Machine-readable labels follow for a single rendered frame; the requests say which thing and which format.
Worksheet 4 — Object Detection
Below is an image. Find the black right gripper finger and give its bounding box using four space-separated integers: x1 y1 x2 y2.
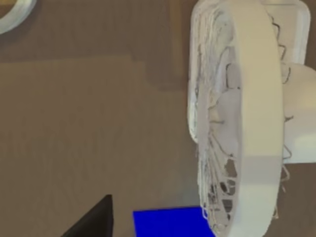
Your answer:
61 194 114 237

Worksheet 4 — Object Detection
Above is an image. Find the white desk fan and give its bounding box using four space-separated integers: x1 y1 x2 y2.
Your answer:
187 0 316 237

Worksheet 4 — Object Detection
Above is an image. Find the white round rim object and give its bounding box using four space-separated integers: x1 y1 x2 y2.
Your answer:
0 0 38 35

